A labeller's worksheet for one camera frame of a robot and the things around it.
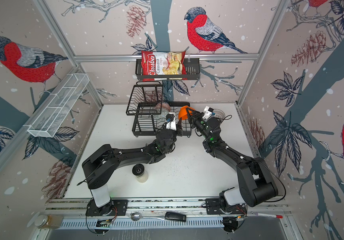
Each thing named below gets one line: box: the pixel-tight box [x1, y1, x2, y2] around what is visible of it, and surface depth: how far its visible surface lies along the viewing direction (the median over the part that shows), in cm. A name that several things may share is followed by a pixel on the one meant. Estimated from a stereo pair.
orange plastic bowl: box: [178, 105, 196, 120], surface depth 81 cm
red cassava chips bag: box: [141, 51, 188, 82], surface depth 90 cm
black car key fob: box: [164, 211, 187, 222], surface depth 70 cm
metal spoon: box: [130, 212, 166, 221], surface depth 72 cm
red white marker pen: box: [255, 212, 283, 219], surface depth 72 cm
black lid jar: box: [132, 163, 148, 183], surface depth 76 cm
